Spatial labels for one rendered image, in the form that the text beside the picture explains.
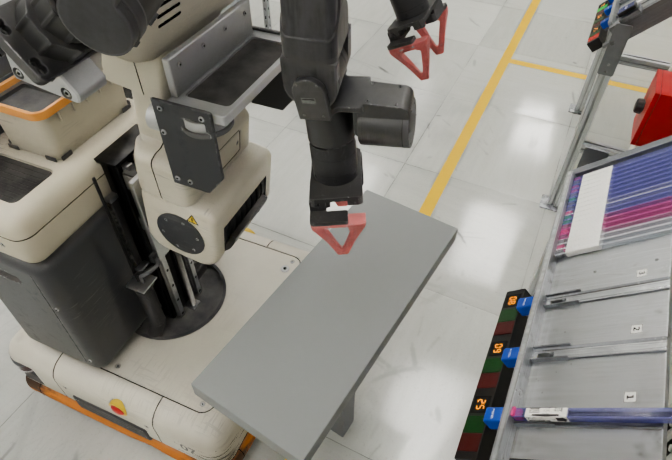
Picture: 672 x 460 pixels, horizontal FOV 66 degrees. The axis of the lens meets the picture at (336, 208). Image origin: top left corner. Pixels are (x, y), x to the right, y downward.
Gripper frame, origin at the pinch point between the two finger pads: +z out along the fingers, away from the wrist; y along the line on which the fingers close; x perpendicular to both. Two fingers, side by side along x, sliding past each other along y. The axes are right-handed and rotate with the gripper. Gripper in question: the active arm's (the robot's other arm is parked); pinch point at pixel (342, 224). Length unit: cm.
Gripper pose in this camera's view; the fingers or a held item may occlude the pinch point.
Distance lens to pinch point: 72.5
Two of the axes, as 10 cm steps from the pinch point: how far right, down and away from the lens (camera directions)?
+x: -10.0, 0.7, 0.7
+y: 0.1, -6.6, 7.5
